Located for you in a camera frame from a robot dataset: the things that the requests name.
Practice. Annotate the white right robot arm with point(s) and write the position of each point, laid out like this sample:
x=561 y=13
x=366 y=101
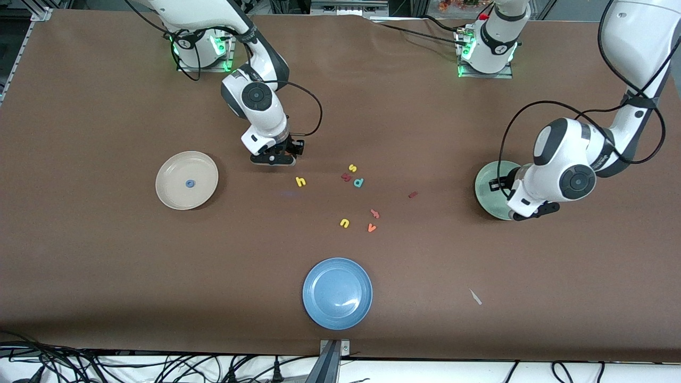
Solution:
x=258 y=98

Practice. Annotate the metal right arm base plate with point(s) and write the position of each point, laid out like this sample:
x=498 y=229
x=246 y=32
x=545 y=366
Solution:
x=230 y=58

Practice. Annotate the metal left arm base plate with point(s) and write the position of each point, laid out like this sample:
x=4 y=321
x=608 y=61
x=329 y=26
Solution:
x=487 y=75

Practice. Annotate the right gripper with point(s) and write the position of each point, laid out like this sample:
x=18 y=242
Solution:
x=293 y=144

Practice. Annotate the brown table cover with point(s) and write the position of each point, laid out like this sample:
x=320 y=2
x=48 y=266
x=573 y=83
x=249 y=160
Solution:
x=106 y=266

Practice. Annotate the aluminium frame rail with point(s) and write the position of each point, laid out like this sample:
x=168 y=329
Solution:
x=21 y=51

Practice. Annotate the pale green round plate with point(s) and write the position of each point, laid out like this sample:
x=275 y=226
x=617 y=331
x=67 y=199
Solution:
x=487 y=197

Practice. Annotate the black power plug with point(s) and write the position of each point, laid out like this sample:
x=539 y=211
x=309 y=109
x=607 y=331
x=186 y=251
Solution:
x=276 y=372

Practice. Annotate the yellow foam letter h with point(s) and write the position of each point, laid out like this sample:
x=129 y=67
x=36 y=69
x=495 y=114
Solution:
x=298 y=182

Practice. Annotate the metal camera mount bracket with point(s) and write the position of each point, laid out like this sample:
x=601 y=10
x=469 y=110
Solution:
x=334 y=348

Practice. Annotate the white paper scrap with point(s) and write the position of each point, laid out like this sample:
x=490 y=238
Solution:
x=475 y=297

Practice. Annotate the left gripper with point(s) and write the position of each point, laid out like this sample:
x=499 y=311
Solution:
x=504 y=182

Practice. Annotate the beige round plate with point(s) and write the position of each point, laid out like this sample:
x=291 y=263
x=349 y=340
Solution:
x=175 y=197

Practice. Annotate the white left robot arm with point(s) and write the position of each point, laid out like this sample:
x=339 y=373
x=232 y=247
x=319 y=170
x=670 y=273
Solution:
x=564 y=154

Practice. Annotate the blue round plate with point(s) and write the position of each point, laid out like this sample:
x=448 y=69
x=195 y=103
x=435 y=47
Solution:
x=337 y=292

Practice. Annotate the orange flowers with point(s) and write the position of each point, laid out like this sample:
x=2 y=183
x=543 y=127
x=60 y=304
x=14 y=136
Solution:
x=452 y=5

